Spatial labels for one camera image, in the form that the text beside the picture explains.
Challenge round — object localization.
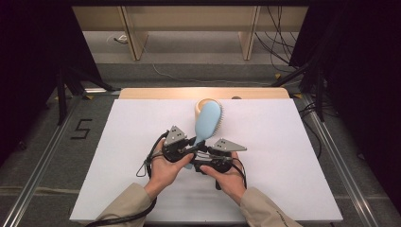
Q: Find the black curtain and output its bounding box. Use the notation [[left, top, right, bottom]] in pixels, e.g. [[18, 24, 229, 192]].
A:
[[0, 0, 102, 165], [288, 0, 401, 216]]

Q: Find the aluminium floor rail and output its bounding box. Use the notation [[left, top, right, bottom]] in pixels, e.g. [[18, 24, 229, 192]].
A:
[[302, 94, 381, 227], [0, 94, 83, 227]]

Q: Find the thin grey cable loop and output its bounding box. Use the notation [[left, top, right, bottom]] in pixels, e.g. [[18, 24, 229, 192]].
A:
[[135, 156, 153, 178]]

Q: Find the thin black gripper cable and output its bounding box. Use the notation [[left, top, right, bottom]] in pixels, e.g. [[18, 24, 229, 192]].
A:
[[231, 156, 249, 191]]

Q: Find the cream ringed cup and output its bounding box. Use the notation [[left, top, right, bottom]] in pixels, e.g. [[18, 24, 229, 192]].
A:
[[194, 97, 223, 123]]

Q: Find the black metal stand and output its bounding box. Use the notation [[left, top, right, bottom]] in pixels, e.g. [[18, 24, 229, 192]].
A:
[[56, 65, 122, 127], [270, 61, 326, 123]]

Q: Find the thick black gripper cable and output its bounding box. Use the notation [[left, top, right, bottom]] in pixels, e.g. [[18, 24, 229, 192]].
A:
[[84, 130, 170, 227]]

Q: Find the wooden table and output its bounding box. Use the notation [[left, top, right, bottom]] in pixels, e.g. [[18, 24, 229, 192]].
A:
[[118, 87, 290, 100]]

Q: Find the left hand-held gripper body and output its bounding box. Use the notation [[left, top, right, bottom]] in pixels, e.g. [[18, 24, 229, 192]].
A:
[[161, 125, 190, 164]]

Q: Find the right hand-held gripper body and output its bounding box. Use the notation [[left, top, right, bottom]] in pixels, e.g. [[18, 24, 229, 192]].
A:
[[203, 137, 248, 191]]

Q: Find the person's left hand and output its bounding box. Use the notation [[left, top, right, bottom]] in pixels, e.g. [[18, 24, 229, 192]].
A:
[[144, 140, 195, 199]]

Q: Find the person's right hand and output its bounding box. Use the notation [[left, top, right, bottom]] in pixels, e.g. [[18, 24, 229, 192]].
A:
[[200, 151, 248, 204]]

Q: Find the white floor socket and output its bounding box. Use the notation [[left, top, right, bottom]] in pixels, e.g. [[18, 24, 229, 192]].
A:
[[106, 32, 130, 45]]

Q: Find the light blue hairbrush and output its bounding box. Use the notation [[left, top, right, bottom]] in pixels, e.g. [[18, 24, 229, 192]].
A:
[[183, 100, 224, 170]]

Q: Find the black cables bundle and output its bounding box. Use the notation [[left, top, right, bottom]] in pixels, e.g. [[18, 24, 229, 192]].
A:
[[254, 6, 301, 74]]

